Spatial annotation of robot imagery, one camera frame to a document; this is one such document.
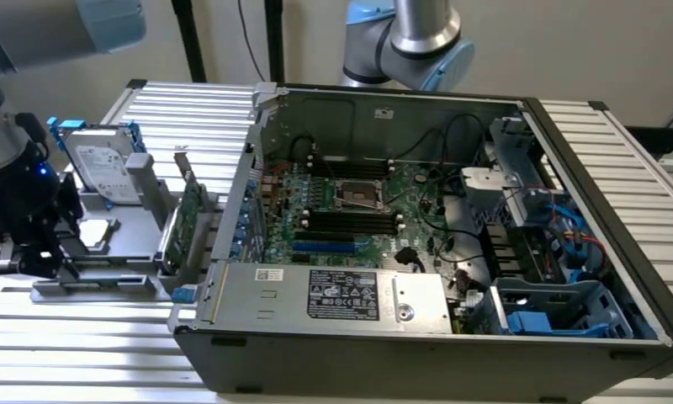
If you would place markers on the CPU socket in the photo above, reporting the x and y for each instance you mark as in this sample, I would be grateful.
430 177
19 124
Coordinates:
357 194

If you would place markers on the green motherboard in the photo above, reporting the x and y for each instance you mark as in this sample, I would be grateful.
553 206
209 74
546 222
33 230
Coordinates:
291 198

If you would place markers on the blue disk carrier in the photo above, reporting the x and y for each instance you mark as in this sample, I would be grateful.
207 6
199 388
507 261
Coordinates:
66 126

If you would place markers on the blue expansion slot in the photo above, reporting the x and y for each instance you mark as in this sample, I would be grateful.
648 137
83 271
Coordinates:
322 246

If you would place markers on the silver hard disk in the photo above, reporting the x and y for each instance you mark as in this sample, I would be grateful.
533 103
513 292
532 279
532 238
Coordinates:
103 164

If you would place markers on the black open PC case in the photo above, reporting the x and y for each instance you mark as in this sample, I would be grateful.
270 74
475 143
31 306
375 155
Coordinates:
403 362

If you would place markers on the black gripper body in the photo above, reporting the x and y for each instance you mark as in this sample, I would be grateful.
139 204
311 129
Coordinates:
15 198

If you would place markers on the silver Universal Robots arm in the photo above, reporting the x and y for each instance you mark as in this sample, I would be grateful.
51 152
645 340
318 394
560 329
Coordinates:
33 25

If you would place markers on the blue plastic disk bay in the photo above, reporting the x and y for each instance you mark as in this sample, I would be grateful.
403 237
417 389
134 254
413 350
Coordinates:
572 303

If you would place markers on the grey metal disk bay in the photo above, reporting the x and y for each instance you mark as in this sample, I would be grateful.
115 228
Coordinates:
515 177

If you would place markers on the silver CPU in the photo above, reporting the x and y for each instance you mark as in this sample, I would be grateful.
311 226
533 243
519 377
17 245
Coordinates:
95 232

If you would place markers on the short black expansion slot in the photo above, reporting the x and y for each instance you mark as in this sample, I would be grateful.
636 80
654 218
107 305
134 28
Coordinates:
299 257

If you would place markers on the grey parts rack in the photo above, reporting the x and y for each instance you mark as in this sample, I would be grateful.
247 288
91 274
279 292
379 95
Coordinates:
139 235

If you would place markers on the grey power supply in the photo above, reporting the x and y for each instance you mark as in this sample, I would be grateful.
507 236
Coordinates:
291 294

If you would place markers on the socket locking lever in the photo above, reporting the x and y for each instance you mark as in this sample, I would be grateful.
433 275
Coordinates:
370 204

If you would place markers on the black RAM slot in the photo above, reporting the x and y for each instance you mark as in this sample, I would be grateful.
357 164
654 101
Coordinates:
350 166
351 222
350 162
350 170
351 217
350 174
351 228
351 211

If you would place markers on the green graphics card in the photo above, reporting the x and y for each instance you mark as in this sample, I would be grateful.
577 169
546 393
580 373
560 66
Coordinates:
187 210

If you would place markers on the black stand pole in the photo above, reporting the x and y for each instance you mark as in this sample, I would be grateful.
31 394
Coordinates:
274 38
190 38

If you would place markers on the round coin cell battery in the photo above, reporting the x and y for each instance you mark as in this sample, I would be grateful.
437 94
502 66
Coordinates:
421 177

